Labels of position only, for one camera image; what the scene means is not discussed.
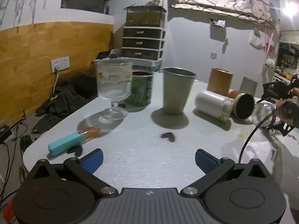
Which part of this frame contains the white cylindrical cup lying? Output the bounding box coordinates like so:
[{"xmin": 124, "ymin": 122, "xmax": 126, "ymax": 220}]
[{"xmin": 195, "ymin": 90, "xmax": 235, "ymax": 123}]

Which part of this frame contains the orange cup with black inside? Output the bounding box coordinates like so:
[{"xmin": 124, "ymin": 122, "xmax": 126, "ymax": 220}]
[{"xmin": 228, "ymin": 89, "xmax": 255, "ymax": 120}]

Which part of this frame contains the brown cardboard tube cup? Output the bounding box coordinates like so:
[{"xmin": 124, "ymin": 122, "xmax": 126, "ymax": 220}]
[{"xmin": 207, "ymin": 67, "xmax": 233, "ymax": 96}]

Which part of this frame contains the grey metal cup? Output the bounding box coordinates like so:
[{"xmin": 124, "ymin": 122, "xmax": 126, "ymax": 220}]
[{"xmin": 163, "ymin": 67, "xmax": 197, "ymax": 115}]

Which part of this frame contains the grey cylindrical cup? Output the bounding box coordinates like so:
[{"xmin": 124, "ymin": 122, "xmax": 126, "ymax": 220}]
[{"xmin": 239, "ymin": 76, "xmax": 258, "ymax": 96}]

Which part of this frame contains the teal and amber lighter tube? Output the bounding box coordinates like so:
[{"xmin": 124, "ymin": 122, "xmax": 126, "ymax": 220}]
[{"xmin": 48, "ymin": 125, "xmax": 100, "ymax": 156}]

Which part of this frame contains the small black object on table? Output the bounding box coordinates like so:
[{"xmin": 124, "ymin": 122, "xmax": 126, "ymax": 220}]
[{"xmin": 160, "ymin": 132, "xmax": 176, "ymax": 143}]

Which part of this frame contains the black clothing pile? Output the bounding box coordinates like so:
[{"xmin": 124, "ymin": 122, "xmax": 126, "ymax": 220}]
[{"xmin": 33, "ymin": 74, "xmax": 97, "ymax": 134}]

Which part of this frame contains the clear stemmed glass goblet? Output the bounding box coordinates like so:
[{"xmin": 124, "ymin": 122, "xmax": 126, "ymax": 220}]
[{"xmin": 96, "ymin": 58, "xmax": 132, "ymax": 121}]

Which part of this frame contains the right hand-held gripper device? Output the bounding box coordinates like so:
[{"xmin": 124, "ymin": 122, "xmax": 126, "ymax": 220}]
[{"xmin": 260, "ymin": 73, "xmax": 298, "ymax": 136}]

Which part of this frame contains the green patterned tin can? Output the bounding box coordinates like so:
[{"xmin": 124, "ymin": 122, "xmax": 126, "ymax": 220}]
[{"xmin": 125, "ymin": 70, "xmax": 154, "ymax": 107}]

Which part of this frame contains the white plastic drawer unit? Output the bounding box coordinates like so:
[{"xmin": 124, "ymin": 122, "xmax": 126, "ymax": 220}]
[{"xmin": 121, "ymin": 26, "xmax": 166, "ymax": 61}]

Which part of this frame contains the glass fish tank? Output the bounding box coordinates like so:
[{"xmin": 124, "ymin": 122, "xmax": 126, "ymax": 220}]
[{"xmin": 126, "ymin": 6, "xmax": 166, "ymax": 28}]

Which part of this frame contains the black cable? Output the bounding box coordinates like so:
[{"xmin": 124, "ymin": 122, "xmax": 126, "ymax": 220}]
[{"xmin": 238, "ymin": 111, "xmax": 279, "ymax": 164}]

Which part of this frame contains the white wall power socket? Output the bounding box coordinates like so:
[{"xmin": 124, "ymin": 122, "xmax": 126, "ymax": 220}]
[{"xmin": 50, "ymin": 56, "xmax": 70, "ymax": 73}]

